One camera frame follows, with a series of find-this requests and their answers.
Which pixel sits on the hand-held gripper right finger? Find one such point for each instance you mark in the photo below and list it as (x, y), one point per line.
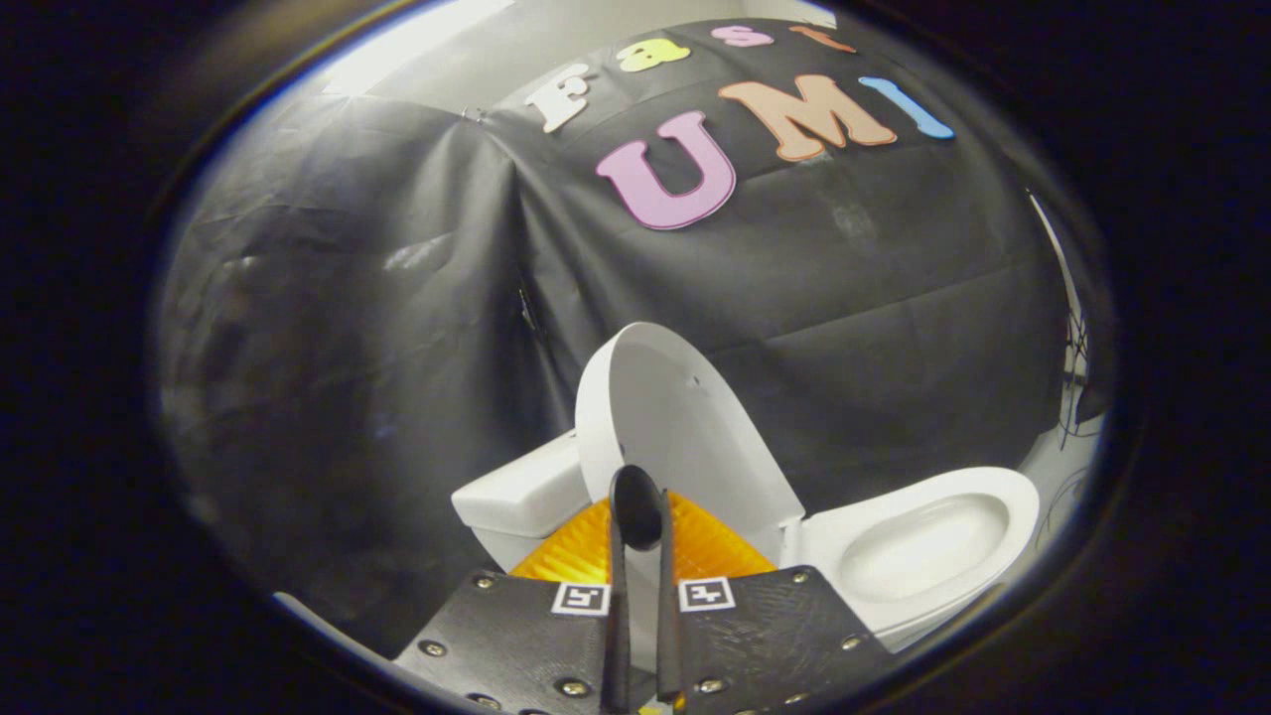
(775, 636)

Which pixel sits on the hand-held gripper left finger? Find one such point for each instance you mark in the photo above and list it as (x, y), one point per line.
(516, 636)

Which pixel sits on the dark round lid tab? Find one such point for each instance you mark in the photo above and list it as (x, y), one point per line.
(635, 506)

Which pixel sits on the white toilet lid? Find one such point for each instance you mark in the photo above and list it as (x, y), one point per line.
(685, 427)

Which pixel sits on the white toilet tank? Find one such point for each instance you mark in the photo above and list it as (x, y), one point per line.
(516, 501)

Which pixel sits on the white toilet bowl with seat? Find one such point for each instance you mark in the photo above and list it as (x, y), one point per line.
(933, 546)

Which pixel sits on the black backdrop cloth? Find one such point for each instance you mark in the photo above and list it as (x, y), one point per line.
(397, 298)

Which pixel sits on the black tripod stand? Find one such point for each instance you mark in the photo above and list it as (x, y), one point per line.
(1078, 343)

